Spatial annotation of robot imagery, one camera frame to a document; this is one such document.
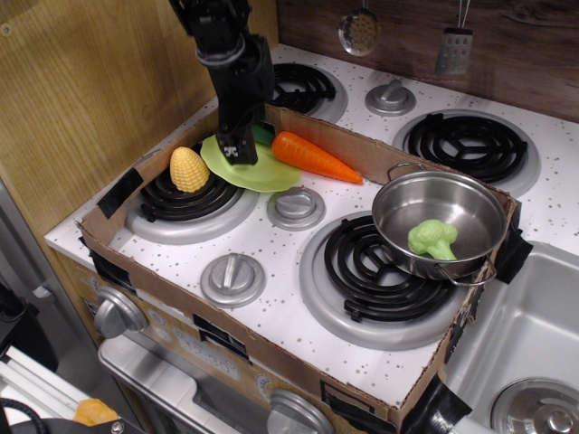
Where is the black burner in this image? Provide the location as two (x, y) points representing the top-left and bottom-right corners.
(271, 63), (347, 124)
(125, 168), (259, 245)
(393, 109), (541, 197)
(299, 212), (467, 351)

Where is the back right black burner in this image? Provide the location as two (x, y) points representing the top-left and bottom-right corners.
(393, 109), (541, 197)

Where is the silver oven knob right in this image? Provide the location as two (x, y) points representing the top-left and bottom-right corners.
(267, 389), (335, 434)

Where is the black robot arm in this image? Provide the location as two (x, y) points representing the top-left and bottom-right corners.
(171, 1), (275, 165)

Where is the orange toy carrot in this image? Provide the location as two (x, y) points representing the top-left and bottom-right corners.
(252, 125), (363, 184)

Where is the back left black burner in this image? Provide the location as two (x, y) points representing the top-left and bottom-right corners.
(271, 63), (347, 124)

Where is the black cable lower left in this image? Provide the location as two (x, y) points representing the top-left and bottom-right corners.
(0, 397), (46, 434)

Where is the hanging metal strainer spoon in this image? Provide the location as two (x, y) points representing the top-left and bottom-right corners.
(337, 1), (381, 57)

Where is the silver knob centre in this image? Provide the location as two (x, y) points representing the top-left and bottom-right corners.
(267, 187), (326, 231)

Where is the orange object lower left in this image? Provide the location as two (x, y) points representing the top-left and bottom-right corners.
(73, 398), (119, 427)

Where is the silver knob back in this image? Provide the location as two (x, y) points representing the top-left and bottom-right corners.
(365, 80), (417, 117)

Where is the stainless steel pot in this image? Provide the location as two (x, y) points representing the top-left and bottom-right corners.
(372, 164), (508, 287)

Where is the oven door handle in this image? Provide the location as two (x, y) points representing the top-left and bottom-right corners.
(99, 335), (268, 433)

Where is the front left black burner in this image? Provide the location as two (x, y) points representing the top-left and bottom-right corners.
(125, 168), (259, 245)

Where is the silver sink drain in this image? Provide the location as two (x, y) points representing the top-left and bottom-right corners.
(489, 378), (578, 433)

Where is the hanging grey spatula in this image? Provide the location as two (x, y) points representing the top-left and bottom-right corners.
(434, 1), (474, 75)

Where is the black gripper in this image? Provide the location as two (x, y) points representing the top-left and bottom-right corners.
(209, 34), (275, 165)

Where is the silver oven knob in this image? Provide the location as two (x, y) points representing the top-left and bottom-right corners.
(267, 389), (335, 434)
(94, 286), (148, 339)

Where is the yellow toy corn cob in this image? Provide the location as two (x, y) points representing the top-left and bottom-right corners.
(169, 146), (210, 193)

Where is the silver oven knob left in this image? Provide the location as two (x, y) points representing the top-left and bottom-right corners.
(94, 286), (148, 339)

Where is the green toy broccoli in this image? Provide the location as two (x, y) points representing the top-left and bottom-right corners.
(407, 219), (458, 260)

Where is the front right black burner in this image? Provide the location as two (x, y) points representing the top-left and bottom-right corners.
(299, 212), (467, 351)

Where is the silver sink basin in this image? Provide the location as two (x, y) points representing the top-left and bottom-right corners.
(446, 243), (578, 433)

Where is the light green plastic plate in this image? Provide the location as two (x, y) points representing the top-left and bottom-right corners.
(200, 136), (301, 193)

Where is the silver knob front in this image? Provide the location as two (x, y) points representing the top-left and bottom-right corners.
(200, 253), (266, 308)

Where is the cardboard fence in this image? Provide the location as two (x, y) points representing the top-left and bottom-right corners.
(80, 106), (507, 431)

